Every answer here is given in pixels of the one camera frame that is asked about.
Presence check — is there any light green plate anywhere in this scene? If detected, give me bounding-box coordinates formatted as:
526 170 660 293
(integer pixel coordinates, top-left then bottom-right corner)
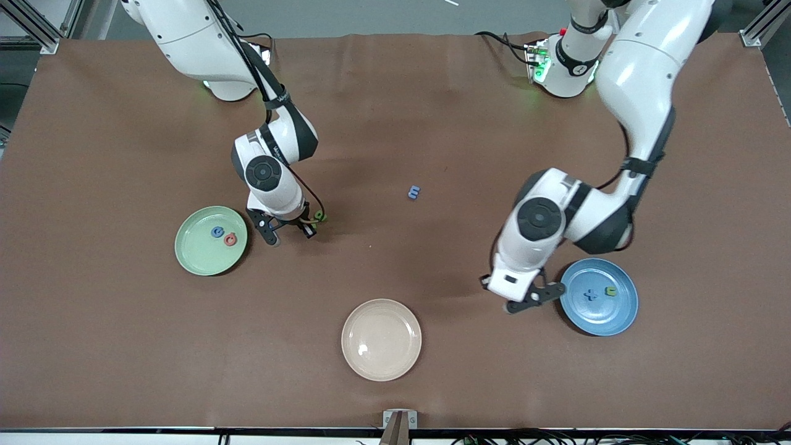
174 206 248 276

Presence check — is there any beige plate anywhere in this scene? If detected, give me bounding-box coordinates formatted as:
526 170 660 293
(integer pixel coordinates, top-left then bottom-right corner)
341 299 423 382

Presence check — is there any brown table mat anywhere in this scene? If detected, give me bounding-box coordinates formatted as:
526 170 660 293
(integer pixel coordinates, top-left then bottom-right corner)
0 32 791 430

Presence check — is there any blue plate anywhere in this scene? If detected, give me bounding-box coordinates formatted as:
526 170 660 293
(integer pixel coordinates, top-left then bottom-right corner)
559 258 639 337

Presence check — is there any tan camera support pole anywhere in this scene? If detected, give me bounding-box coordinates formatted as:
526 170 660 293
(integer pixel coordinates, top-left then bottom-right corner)
379 412 410 445

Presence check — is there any metal base connector bracket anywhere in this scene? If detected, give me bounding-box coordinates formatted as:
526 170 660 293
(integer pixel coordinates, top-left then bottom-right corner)
525 38 551 84

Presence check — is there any aluminium frame post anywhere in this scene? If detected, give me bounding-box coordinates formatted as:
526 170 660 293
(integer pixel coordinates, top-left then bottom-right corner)
0 0 84 55
740 0 791 48

